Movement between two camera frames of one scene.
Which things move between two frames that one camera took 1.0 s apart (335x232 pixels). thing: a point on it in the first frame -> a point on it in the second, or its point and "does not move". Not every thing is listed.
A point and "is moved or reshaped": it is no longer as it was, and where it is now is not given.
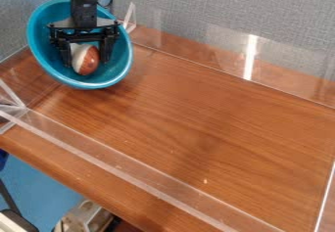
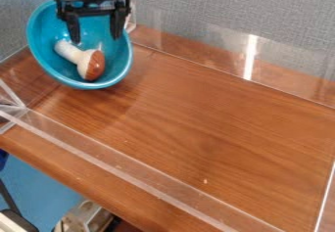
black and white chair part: (12, 220) does not move
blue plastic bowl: (55, 12) does not move
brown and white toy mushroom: (86, 57) is moved or reshaped
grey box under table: (88, 217) does not move
